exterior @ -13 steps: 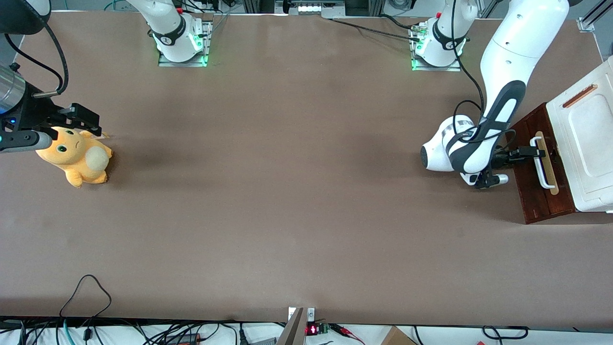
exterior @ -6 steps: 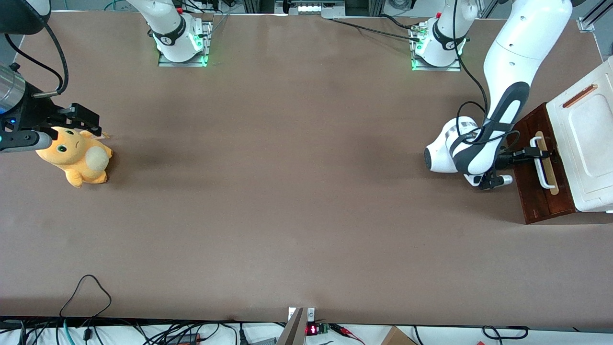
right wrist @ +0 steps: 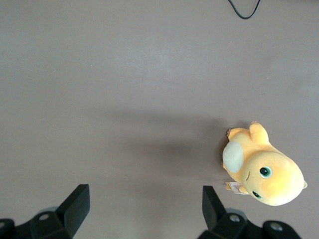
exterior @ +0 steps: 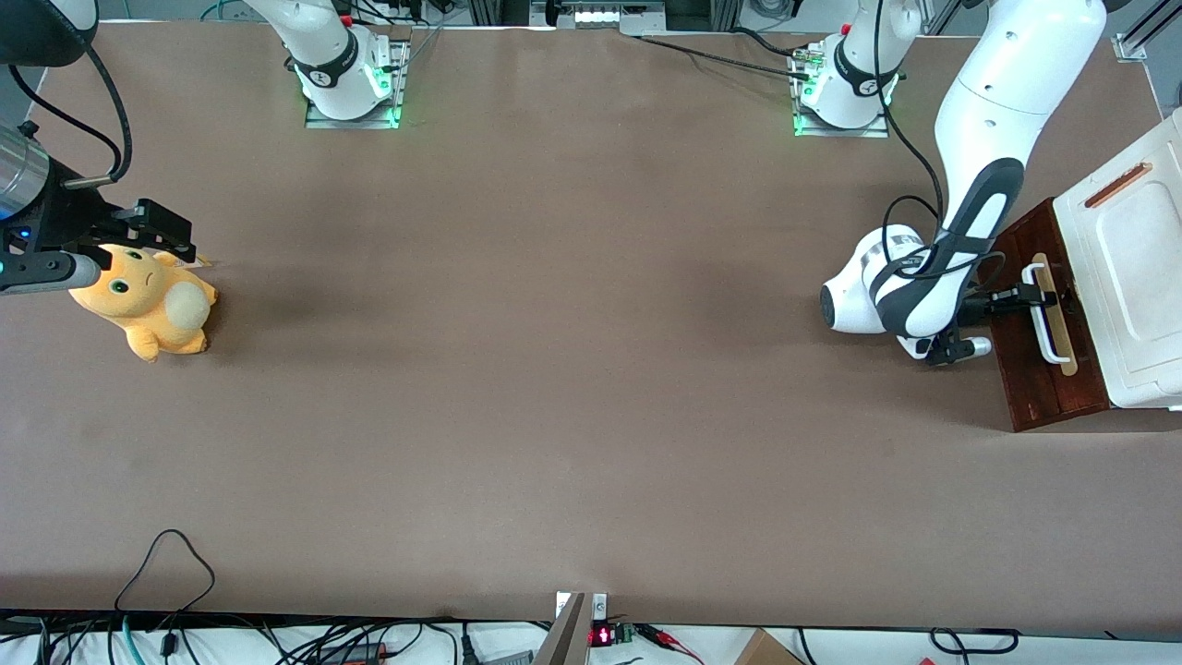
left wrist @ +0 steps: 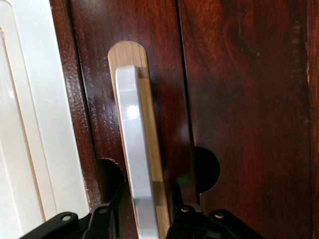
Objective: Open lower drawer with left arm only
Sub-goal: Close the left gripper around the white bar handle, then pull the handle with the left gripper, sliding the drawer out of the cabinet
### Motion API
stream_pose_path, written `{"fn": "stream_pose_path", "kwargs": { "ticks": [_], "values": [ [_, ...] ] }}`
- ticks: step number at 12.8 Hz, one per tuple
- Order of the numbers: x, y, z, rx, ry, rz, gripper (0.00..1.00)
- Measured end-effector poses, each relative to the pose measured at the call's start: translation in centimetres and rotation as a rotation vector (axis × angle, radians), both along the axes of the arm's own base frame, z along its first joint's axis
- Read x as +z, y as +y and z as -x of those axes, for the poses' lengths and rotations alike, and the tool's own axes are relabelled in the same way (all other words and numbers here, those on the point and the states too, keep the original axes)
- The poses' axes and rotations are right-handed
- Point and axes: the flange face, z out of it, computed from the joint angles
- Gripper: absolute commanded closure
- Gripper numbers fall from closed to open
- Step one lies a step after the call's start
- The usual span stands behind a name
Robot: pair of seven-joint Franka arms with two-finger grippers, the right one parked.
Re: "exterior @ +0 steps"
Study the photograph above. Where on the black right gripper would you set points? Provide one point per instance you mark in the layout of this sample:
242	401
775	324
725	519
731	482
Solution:
66	220

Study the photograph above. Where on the orange plush toy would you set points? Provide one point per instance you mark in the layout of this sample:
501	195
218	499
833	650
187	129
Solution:
152	309

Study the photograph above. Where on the aluminium frame profile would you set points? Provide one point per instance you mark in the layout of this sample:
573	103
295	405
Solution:
1140	42

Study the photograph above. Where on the grey metal camera bracket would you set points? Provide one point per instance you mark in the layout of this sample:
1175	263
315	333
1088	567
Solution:
563	637

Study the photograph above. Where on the brown cardboard box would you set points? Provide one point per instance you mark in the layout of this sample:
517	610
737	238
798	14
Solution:
766	649

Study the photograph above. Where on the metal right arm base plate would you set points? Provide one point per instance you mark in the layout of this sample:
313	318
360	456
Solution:
399	92

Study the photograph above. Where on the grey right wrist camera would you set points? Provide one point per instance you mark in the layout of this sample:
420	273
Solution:
46	273

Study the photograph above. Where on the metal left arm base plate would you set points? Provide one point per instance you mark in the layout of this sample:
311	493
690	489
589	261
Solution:
877	132

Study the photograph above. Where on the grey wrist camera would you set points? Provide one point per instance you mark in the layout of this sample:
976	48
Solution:
977	348
46	273

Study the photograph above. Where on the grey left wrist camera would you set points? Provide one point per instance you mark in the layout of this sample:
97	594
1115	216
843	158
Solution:
977	348

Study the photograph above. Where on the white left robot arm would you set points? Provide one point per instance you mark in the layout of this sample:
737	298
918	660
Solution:
1007	83

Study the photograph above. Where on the red clip leads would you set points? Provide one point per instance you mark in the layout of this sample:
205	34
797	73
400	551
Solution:
669	642

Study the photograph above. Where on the white cabinet with brown front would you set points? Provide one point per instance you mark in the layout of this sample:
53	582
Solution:
1136	305

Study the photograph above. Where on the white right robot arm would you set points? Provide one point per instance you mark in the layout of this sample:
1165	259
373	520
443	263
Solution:
332	55

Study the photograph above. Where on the small copper-coloured bar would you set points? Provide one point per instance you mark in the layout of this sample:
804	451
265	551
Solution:
1117	186

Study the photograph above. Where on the red LED display module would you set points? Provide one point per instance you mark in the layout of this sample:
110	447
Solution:
605	635

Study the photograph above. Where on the black power adapter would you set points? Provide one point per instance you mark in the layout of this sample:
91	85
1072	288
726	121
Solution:
355	654

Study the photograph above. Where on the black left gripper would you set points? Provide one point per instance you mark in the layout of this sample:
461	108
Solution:
1006	299

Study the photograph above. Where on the silver power strip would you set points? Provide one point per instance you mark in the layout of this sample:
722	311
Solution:
600	14

